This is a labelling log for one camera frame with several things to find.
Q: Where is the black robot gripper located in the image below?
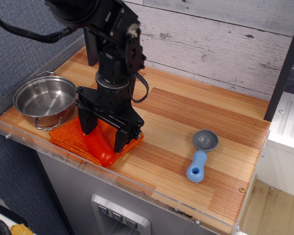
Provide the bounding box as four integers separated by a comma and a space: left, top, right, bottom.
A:
76, 85, 144, 153

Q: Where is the red toy hot dog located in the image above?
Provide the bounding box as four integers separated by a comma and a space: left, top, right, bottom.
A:
84, 126, 116, 167

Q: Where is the orange cloth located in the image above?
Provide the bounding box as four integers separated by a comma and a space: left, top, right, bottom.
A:
49, 117, 144, 166

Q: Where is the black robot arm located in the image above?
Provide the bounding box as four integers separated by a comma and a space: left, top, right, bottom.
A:
46, 0, 146, 153

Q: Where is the stainless steel pot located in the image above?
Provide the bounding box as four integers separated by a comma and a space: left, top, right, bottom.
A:
13, 71, 77, 131

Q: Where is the grey toy fridge cabinet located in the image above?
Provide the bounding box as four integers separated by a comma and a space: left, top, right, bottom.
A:
38, 153, 212, 235

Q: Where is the silver dispenser button panel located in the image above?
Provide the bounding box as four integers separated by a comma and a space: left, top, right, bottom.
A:
91, 193, 151, 235

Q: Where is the blue grey ice cream scoop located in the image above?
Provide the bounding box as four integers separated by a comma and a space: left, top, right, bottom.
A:
186, 129, 219, 183

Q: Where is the clear acrylic edge guard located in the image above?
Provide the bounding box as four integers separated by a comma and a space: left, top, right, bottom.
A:
0, 35, 276, 234

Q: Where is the yellow tape piece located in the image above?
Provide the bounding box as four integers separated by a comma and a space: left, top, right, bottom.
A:
10, 224, 35, 235

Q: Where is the white ridged cabinet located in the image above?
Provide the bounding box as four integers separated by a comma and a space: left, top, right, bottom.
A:
256, 92, 294, 196

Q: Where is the black base post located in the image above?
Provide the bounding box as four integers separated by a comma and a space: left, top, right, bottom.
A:
83, 28, 99, 66

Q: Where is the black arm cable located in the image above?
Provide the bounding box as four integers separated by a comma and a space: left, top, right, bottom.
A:
0, 8, 74, 44

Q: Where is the black vertical post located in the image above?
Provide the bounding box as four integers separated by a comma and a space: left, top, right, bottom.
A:
264, 35, 294, 122

